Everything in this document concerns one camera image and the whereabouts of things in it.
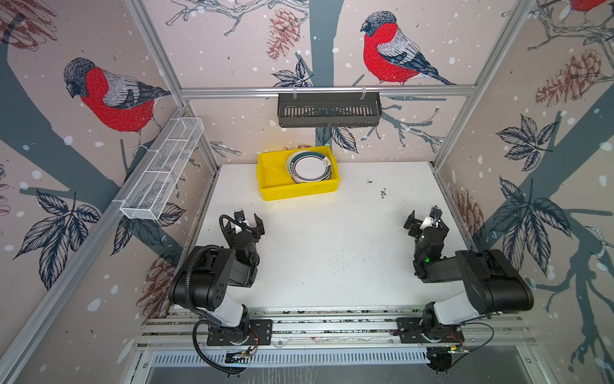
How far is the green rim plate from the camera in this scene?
1.08m

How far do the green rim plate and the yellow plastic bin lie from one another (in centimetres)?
1

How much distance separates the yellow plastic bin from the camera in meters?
1.06
